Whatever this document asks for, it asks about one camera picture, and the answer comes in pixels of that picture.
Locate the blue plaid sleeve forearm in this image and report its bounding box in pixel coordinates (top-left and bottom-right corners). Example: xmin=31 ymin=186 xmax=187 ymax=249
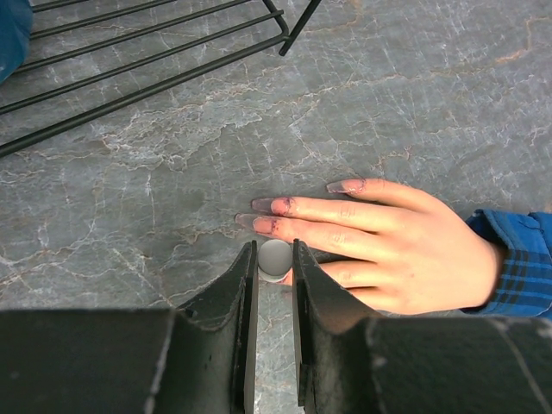
xmin=462 ymin=209 xmax=552 ymax=319

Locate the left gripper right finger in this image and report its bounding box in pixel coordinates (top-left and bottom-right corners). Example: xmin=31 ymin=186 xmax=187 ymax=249
xmin=292 ymin=241 xmax=551 ymax=413

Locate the mannequin hand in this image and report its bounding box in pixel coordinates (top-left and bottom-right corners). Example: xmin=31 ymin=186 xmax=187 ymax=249
xmin=235 ymin=179 xmax=505 ymax=315

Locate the white nail polish cap brush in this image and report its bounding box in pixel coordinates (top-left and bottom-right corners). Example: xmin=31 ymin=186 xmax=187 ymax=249
xmin=258 ymin=240 xmax=292 ymax=283

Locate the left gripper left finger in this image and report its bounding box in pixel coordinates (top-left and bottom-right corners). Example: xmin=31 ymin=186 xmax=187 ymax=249
xmin=1 ymin=242 xmax=258 ymax=413

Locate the blue item in rack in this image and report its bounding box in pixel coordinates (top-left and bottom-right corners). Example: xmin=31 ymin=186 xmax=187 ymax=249
xmin=0 ymin=0 xmax=33 ymax=83

